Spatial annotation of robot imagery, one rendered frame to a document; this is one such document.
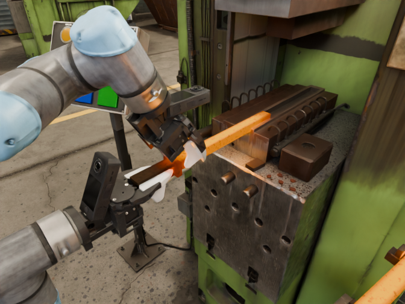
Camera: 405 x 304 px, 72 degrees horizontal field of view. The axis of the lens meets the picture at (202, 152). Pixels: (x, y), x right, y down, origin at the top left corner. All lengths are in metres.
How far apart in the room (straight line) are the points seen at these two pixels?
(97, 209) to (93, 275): 1.22
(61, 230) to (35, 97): 0.22
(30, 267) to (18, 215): 1.73
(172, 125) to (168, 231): 1.32
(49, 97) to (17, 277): 0.26
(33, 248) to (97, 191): 0.12
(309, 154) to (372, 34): 0.50
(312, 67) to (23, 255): 1.04
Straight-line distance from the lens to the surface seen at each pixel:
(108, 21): 0.40
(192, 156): 0.58
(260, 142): 0.75
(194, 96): 0.53
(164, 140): 0.50
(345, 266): 1.04
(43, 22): 5.51
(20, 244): 0.49
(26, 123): 0.35
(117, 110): 0.95
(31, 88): 0.38
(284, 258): 0.84
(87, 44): 0.40
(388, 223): 0.88
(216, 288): 1.38
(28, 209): 2.24
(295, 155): 0.70
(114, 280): 1.65
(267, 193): 0.73
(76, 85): 0.44
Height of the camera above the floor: 1.35
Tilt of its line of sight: 34 degrees down
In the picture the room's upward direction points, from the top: straight up
